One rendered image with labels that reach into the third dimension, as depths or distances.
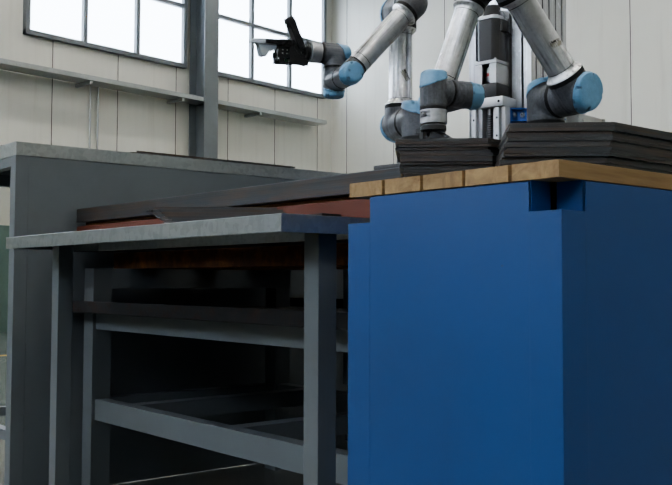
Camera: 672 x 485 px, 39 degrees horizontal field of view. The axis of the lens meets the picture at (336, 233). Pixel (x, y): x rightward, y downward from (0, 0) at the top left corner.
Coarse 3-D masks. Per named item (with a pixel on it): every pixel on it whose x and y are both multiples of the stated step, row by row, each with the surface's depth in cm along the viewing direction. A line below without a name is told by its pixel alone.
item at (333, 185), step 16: (336, 176) 192; (352, 176) 188; (368, 176) 184; (384, 176) 181; (400, 176) 177; (208, 192) 229; (224, 192) 224; (240, 192) 219; (256, 192) 214; (272, 192) 209; (288, 192) 204; (304, 192) 200; (320, 192) 196; (336, 192) 192; (96, 208) 276; (112, 208) 268; (128, 208) 261; (144, 208) 254
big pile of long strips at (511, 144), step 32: (512, 128) 124; (544, 128) 123; (576, 128) 123; (608, 128) 123; (640, 128) 127; (416, 160) 138; (448, 160) 138; (480, 160) 138; (512, 160) 123; (544, 160) 122; (576, 160) 122; (608, 160) 122; (640, 160) 126
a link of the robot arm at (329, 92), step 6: (324, 66) 329; (330, 66) 327; (336, 66) 327; (324, 72) 329; (330, 72) 326; (324, 78) 328; (330, 78) 323; (324, 84) 328; (330, 84) 325; (324, 90) 328; (330, 90) 326; (336, 90) 326; (342, 90) 328; (324, 96) 329; (330, 96) 327; (336, 96) 327; (342, 96) 329
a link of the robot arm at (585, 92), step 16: (496, 0) 273; (512, 0) 269; (528, 0) 270; (512, 16) 274; (528, 16) 271; (544, 16) 273; (528, 32) 274; (544, 32) 273; (544, 48) 274; (560, 48) 275; (544, 64) 278; (560, 64) 276; (576, 64) 277; (560, 80) 276; (576, 80) 276; (592, 80) 277; (560, 96) 279; (576, 96) 275; (592, 96) 277; (560, 112) 284; (576, 112) 281
